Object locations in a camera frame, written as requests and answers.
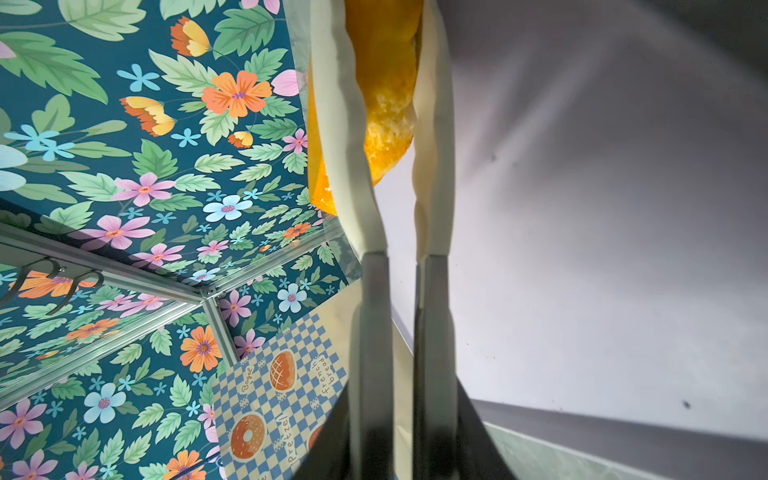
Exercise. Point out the orange fake bread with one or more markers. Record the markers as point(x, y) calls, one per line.
point(386, 39)

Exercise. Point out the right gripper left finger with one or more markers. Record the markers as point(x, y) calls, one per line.
point(341, 115)

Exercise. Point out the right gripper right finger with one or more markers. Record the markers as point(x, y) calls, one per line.
point(449, 439)

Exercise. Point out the blue checkered paper bag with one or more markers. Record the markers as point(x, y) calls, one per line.
point(271, 406)

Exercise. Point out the lilac plastic tray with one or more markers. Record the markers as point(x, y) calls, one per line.
point(608, 272)

